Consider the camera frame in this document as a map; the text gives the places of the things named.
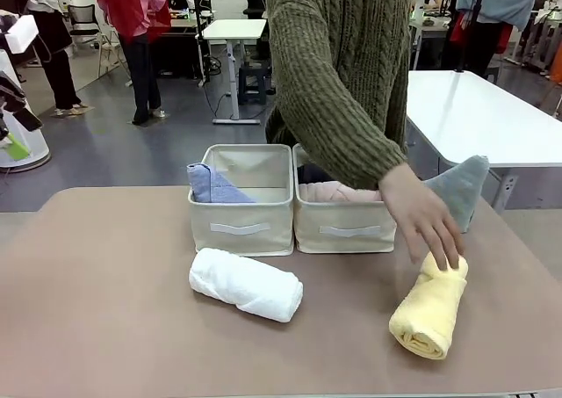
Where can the white standing desk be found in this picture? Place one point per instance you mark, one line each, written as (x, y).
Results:
(232, 31)

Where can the black step stool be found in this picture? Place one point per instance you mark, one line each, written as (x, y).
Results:
(254, 81)

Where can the white towel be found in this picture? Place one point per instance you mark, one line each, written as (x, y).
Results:
(246, 284)

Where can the person in green knit sweater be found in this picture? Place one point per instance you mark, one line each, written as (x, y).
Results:
(360, 42)

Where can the white side table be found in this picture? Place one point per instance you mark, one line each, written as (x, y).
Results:
(474, 117)

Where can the dark grey towel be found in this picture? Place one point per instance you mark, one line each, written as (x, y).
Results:
(309, 171)

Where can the beige fabric storage bin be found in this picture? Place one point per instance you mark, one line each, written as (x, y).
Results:
(239, 231)
(342, 231)

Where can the black mesh office chair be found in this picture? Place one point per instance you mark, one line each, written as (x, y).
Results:
(83, 20)

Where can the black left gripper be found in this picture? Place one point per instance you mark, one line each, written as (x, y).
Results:
(11, 92)

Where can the person's right forearm green sleeve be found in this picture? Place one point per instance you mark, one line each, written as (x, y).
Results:
(355, 143)

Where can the white folding chair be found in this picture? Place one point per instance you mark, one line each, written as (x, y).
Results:
(112, 55)

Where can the pink towel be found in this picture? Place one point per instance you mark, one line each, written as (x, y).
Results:
(338, 192)

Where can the yellow towel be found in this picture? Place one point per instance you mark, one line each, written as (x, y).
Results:
(430, 314)

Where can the white air purifier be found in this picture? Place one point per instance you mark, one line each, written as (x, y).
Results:
(38, 145)

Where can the person's right hand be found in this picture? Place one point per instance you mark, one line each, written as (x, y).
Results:
(417, 209)

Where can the lavender blue towel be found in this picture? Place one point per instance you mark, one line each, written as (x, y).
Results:
(211, 187)

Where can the person in red top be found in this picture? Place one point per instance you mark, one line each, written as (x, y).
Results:
(131, 16)

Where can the teal grey towel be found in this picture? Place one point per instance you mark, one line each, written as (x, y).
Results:
(461, 187)

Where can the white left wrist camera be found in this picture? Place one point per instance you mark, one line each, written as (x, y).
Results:
(18, 35)

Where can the person in black skirt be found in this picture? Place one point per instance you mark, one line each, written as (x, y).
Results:
(57, 42)

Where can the person in light blue shawl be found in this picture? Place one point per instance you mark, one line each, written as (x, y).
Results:
(496, 2)

